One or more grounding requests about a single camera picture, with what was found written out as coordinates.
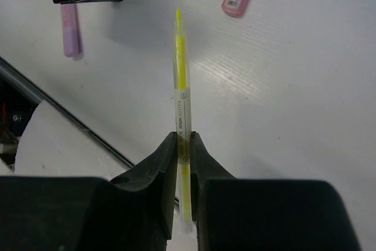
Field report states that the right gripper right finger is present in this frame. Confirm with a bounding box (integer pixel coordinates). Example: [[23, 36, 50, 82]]
[[190, 132, 361, 250]]

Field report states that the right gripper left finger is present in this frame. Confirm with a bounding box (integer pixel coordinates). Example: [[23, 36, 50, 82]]
[[1, 132, 177, 250]]

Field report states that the yellow highlighter pen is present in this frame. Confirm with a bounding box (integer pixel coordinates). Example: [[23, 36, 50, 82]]
[[173, 9, 193, 234]]

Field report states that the pink purple highlighter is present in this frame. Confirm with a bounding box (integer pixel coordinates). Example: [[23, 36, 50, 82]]
[[61, 4, 81, 58]]

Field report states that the silver foil tape sheet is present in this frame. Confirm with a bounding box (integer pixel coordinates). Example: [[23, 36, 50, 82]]
[[14, 101, 127, 180]]

